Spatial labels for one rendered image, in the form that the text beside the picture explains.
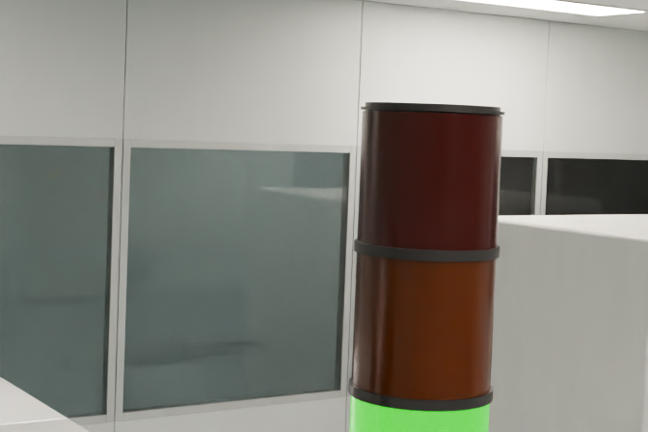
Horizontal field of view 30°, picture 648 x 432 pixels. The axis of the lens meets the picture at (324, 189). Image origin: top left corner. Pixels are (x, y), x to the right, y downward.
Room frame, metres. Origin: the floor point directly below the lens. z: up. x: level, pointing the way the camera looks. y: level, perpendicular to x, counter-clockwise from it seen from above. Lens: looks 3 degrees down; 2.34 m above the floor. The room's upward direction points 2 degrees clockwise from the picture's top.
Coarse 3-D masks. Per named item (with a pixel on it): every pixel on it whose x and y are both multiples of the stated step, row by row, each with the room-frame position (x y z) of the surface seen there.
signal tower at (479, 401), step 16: (432, 112) 0.40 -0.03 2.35; (448, 112) 0.40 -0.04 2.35; (464, 112) 0.40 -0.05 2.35; (480, 112) 0.40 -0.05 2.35; (496, 112) 0.41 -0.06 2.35; (384, 256) 0.40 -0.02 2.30; (400, 256) 0.40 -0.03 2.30; (416, 256) 0.40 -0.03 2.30; (432, 256) 0.40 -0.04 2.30; (448, 256) 0.40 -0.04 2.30; (464, 256) 0.40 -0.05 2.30; (480, 256) 0.40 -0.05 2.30; (496, 256) 0.41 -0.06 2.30; (352, 384) 0.42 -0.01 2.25; (368, 400) 0.40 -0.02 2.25; (384, 400) 0.40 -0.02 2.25; (400, 400) 0.40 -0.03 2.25; (416, 400) 0.40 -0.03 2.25; (432, 400) 0.40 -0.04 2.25; (448, 400) 0.40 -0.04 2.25; (464, 400) 0.40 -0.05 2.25; (480, 400) 0.41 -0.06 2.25
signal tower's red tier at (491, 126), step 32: (384, 128) 0.40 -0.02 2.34; (416, 128) 0.40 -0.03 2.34; (448, 128) 0.40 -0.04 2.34; (480, 128) 0.40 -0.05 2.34; (384, 160) 0.40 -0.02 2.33; (416, 160) 0.40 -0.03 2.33; (448, 160) 0.40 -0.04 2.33; (480, 160) 0.40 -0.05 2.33; (384, 192) 0.40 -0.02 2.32; (416, 192) 0.40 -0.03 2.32; (448, 192) 0.40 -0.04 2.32; (480, 192) 0.40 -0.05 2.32; (384, 224) 0.40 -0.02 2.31; (416, 224) 0.40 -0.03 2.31; (448, 224) 0.40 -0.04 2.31; (480, 224) 0.40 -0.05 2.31
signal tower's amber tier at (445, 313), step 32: (384, 288) 0.40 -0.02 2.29; (416, 288) 0.40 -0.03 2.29; (448, 288) 0.40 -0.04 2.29; (480, 288) 0.40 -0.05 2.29; (384, 320) 0.40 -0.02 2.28; (416, 320) 0.40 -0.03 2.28; (448, 320) 0.40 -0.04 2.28; (480, 320) 0.41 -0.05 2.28; (384, 352) 0.40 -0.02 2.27; (416, 352) 0.40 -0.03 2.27; (448, 352) 0.40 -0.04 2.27; (480, 352) 0.41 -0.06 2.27; (384, 384) 0.40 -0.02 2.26; (416, 384) 0.40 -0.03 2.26; (448, 384) 0.40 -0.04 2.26; (480, 384) 0.41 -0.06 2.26
